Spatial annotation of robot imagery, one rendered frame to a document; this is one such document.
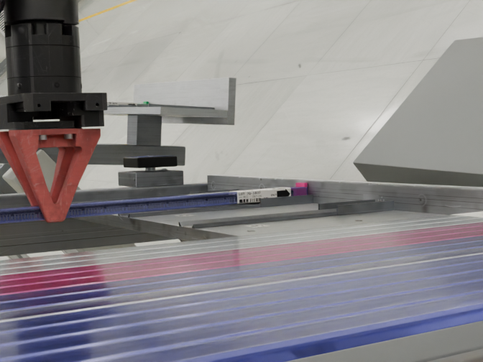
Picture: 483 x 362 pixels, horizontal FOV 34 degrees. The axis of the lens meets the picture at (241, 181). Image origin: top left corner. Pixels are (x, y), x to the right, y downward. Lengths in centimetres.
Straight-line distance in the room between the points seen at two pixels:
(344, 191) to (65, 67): 27
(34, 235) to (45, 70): 27
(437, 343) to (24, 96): 44
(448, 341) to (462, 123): 77
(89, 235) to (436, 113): 45
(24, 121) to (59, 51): 6
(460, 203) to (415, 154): 35
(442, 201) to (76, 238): 40
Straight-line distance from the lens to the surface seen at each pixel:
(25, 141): 62
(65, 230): 86
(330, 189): 74
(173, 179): 91
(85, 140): 63
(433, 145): 96
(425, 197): 65
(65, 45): 63
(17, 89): 64
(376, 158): 101
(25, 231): 85
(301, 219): 61
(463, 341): 21
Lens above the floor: 108
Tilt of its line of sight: 24 degrees down
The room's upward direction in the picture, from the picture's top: 41 degrees counter-clockwise
